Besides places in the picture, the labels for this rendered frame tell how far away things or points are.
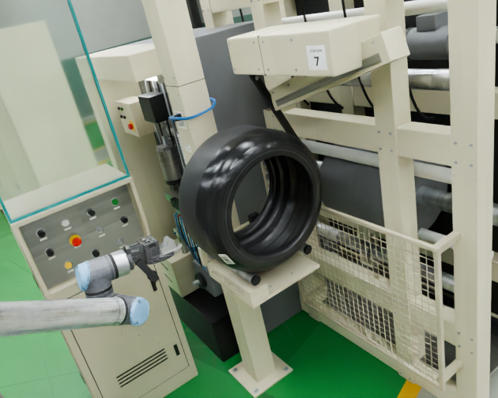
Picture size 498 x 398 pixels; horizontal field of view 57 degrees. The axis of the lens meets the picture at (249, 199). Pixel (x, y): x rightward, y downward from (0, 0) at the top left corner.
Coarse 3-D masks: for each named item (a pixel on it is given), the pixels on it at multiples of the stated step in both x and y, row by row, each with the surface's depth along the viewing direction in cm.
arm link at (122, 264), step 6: (114, 252) 156; (120, 252) 155; (114, 258) 153; (120, 258) 153; (126, 258) 154; (120, 264) 153; (126, 264) 154; (120, 270) 153; (126, 270) 154; (120, 276) 155
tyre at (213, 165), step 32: (256, 128) 176; (192, 160) 175; (224, 160) 162; (256, 160) 164; (288, 160) 203; (192, 192) 169; (224, 192) 160; (288, 192) 209; (320, 192) 187; (192, 224) 172; (224, 224) 164; (256, 224) 208; (288, 224) 205; (256, 256) 175; (288, 256) 185
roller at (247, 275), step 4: (216, 260) 204; (228, 268) 196; (232, 268) 192; (236, 272) 190; (240, 272) 187; (244, 272) 185; (248, 272) 184; (252, 272) 184; (240, 276) 188; (244, 276) 185; (248, 276) 183; (252, 276) 182; (256, 276) 181; (248, 280) 183; (252, 280) 181; (256, 280) 182; (260, 280) 183; (252, 284) 181; (256, 284) 182
